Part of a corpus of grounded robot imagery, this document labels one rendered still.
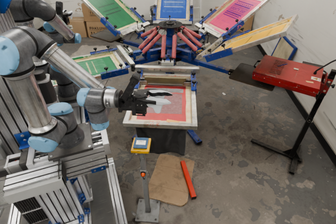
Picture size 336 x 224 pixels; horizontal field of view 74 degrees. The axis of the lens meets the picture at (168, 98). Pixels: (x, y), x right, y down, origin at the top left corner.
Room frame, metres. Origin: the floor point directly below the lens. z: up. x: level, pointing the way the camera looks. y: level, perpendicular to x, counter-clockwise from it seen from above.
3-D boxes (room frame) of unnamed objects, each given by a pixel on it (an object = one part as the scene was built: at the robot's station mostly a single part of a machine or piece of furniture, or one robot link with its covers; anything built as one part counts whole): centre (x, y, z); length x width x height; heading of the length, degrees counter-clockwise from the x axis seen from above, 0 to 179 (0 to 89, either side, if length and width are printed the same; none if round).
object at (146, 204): (1.10, 0.19, 0.48); 0.22 x 0.22 x 0.96; 86
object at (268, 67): (1.92, -1.21, 1.06); 0.61 x 0.46 x 0.12; 56
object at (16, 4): (1.33, 0.86, 1.63); 0.15 x 0.12 x 0.55; 87
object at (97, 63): (2.30, 0.78, 1.05); 1.08 x 0.61 x 0.23; 116
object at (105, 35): (3.08, 0.53, 0.91); 1.34 x 0.40 x 0.08; 56
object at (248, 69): (2.33, -0.59, 0.91); 1.34 x 0.40 x 0.08; 56
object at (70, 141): (0.86, 0.55, 1.31); 0.15 x 0.15 x 0.10
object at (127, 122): (1.65, 0.04, 0.97); 0.79 x 0.58 x 0.04; 176
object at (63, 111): (0.86, 0.55, 1.42); 0.13 x 0.12 x 0.14; 175
